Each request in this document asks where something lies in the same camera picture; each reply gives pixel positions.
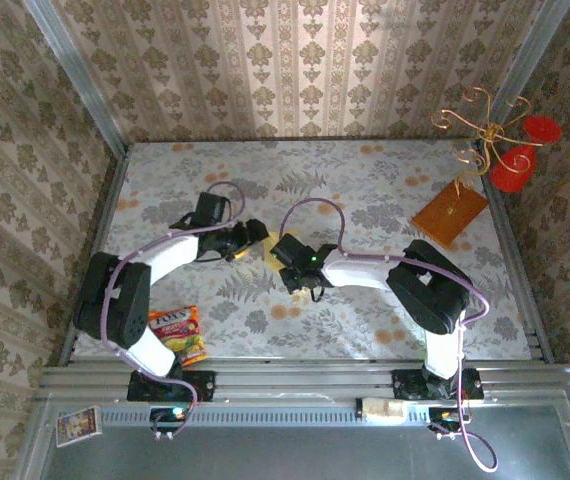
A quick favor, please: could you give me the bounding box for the grey metal floor sheet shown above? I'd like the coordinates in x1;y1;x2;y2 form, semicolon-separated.
14;402;570;480

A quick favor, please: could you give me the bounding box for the floral table cover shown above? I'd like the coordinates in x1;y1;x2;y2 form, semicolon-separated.
72;139;534;361

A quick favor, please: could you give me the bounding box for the fruit candy bag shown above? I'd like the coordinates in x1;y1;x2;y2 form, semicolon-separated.
147;305;210;367

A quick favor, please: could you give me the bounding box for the white tape wrapped block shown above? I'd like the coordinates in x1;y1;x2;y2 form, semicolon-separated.
355;397;409;426

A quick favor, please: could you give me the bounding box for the orange wooden base board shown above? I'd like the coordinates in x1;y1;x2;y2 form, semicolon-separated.
411;181;490;247

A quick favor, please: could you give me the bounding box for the small circuit board with LED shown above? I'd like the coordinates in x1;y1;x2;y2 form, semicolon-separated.
148;405;190;427
427;405;472;432

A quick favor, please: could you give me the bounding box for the red disc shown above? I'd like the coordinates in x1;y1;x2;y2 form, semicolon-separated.
489;145;538;194
522;114;564;146

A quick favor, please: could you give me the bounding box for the small picture card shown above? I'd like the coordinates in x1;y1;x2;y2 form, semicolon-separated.
55;405;102;448

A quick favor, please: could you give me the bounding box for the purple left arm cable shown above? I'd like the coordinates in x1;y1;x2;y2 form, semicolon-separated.
102;180;246;439

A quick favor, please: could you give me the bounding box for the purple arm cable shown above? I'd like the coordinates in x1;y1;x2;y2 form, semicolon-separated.
102;180;246;439
282;197;500;472

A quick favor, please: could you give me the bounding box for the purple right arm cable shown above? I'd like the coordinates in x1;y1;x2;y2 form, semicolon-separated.
282;197;500;472

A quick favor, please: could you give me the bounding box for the aluminium rail frame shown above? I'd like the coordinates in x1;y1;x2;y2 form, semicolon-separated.
32;142;570;406

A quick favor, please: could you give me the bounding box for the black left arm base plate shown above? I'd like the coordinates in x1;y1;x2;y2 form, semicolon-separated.
127;368;216;403

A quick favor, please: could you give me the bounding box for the grey slotted cable duct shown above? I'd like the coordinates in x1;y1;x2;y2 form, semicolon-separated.
98;403;466;427

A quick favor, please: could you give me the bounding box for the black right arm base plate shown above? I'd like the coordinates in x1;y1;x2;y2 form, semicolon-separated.
392;368;484;401

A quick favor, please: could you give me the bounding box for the grey metal corner post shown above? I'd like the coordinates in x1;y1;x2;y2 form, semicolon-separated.
22;0;130;157
488;0;570;131

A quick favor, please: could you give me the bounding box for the gold wire stand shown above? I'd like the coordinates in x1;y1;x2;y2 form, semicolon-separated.
431;87;546;216

